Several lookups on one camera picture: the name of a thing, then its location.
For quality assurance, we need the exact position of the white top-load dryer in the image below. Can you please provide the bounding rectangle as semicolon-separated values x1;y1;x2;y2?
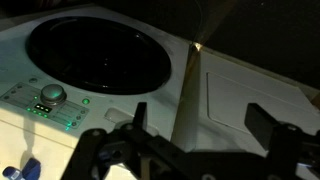
172;46;320;180

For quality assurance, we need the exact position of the white front-load washing machine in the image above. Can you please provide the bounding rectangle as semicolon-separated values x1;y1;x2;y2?
0;4;202;180

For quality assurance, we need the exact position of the blue scrub brush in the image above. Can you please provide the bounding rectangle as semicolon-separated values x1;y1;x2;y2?
1;157;42;180

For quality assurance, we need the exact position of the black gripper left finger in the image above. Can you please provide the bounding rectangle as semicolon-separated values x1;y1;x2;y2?
132;101;149;130

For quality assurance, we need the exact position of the silver washer knob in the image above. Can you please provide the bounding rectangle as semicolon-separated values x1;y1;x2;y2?
40;83;67;107

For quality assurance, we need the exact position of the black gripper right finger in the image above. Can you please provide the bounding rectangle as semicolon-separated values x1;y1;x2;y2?
243;102;282;152

